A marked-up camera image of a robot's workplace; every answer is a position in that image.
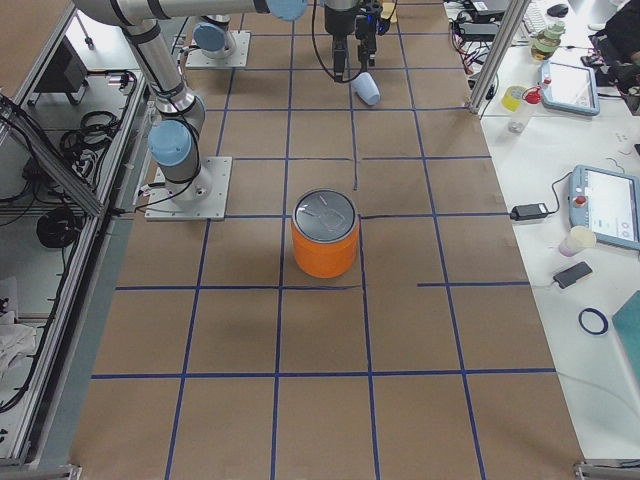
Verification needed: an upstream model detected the blue tape ring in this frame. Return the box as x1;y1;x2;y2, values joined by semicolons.
578;307;610;336

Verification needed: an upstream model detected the yellow tape roll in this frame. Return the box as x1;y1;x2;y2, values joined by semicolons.
501;85;527;112

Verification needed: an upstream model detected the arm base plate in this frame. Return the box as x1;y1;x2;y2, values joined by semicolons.
184;30;251;70
144;157;233;221

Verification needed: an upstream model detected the orange cylindrical can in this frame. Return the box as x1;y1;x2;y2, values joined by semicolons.
291;189;359;279

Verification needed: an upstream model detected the black smartphone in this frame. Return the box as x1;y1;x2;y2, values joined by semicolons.
553;261;593;289

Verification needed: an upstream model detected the black power adapter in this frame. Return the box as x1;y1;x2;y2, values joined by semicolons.
509;203;550;221

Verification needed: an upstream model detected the aluminium frame post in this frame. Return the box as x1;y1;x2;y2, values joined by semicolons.
467;0;530;114

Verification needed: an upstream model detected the white paper cup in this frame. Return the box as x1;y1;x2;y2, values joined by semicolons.
558;226;597;257

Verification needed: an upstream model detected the white crumpled cloth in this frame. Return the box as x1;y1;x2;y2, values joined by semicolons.
0;279;39;386

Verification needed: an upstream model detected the teach pendant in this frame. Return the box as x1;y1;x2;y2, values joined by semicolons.
539;60;600;116
568;165;639;251

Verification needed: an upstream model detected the lower teach pendant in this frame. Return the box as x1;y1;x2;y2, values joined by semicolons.
568;165;639;251

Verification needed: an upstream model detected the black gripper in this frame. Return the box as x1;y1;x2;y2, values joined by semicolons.
323;0;380;83

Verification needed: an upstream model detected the green glass jar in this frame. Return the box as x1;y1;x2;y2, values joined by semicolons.
530;21;566;61

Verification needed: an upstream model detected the upper teach pendant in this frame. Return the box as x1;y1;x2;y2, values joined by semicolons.
539;60;600;116

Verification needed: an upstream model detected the light blue plastic cup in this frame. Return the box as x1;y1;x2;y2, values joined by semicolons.
351;72;381;106

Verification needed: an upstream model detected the wooden cup rack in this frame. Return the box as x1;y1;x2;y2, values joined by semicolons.
381;1;397;24

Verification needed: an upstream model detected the teal box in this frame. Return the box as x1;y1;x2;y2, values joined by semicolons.
613;290;640;379

